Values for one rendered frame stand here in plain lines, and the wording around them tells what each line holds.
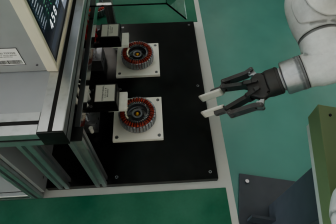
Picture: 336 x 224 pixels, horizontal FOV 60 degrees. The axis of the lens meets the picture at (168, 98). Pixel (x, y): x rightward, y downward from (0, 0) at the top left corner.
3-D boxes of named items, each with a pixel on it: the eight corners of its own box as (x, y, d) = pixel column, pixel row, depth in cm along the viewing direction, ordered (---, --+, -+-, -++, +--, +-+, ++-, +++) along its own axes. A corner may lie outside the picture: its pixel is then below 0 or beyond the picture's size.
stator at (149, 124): (154, 101, 93) (154, 94, 90) (157, 132, 87) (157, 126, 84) (119, 103, 92) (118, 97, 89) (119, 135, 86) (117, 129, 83)
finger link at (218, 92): (220, 89, 84) (220, 87, 85) (198, 97, 87) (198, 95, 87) (224, 94, 86) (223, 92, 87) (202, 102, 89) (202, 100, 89)
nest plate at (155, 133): (161, 98, 95) (161, 96, 94) (163, 140, 87) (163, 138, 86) (115, 100, 95) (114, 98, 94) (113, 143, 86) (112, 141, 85)
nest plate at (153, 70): (158, 45, 109) (158, 42, 108) (160, 76, 100) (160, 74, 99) (118, 46, 108) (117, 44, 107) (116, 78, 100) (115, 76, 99)
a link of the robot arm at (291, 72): (301, 67, 81) (279, 75, 84) (295, 48, 75) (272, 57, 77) (312, 94, 76) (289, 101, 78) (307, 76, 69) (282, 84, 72)
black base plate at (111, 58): (193, 25, 118) (193, 21, 116) (217, 180, 82) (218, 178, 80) (76, 30, 116) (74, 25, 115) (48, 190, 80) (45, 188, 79)
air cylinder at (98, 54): (105, 54, 106) (102, 44, 101) (104, 70, 102) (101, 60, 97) (91, 55, 106) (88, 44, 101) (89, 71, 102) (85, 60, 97)
